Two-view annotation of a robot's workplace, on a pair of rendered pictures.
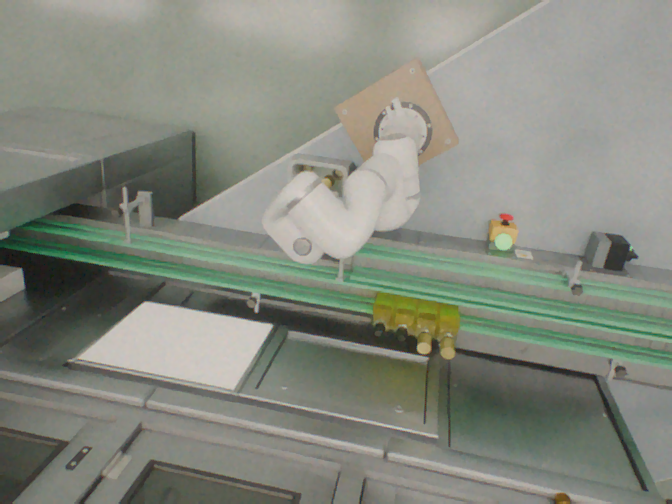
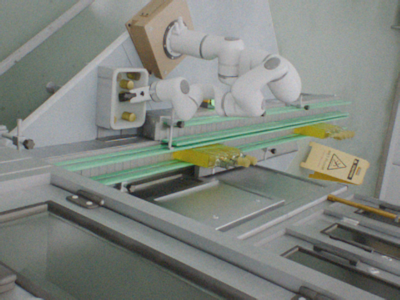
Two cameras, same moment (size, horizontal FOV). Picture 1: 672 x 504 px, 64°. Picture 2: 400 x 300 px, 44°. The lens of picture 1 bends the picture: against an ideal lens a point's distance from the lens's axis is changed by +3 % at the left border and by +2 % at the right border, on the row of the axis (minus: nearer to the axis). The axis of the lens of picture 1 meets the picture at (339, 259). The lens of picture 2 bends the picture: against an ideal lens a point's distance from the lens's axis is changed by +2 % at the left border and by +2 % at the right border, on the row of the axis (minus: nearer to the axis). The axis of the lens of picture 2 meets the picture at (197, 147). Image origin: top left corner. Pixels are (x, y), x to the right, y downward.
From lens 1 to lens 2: 1.60 m
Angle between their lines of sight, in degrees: 58
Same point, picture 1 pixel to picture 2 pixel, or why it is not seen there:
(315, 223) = (292, 82)
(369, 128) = (160, 39)
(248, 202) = (62, 116)
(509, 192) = (202, 72)
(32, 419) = not seen: outside the picture
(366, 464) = (288, 223)
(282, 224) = (257, 92)
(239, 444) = not seen: hidden behind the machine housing
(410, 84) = (180, 7)
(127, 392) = not seen: hidden behind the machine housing
